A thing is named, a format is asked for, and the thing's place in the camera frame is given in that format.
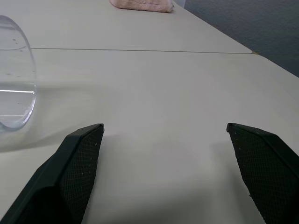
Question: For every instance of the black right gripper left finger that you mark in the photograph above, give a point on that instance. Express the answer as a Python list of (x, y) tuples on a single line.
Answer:
[(70, 177)]

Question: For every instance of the clear plastic cup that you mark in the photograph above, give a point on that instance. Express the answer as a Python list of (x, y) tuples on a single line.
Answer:
[(14, 70)]

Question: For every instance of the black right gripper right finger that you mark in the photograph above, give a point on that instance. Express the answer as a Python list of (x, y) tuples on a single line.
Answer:
[(268, 175)]

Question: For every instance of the pink folded towel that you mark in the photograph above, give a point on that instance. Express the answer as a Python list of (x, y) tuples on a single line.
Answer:
[(142, 4)]

